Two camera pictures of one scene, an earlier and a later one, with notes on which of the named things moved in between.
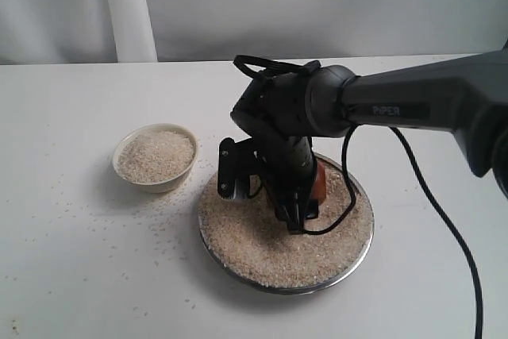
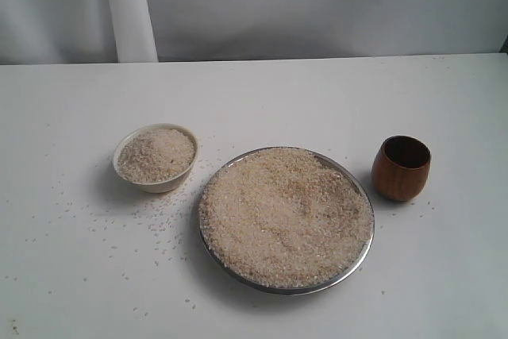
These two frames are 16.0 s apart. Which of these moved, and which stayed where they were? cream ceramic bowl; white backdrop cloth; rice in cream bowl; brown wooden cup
Moved: brown wooden cup
Stayed: white backdrop cloth; rice in cream bowl; cream ceramic bowl
